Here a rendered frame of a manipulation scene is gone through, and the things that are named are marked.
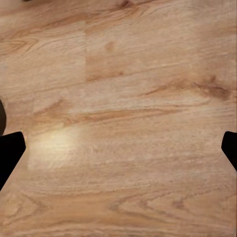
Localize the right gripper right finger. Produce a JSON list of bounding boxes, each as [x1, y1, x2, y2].
[[221, 131, 237, 171]]

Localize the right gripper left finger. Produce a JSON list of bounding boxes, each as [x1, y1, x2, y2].
[[0, 131, 26, 190]]

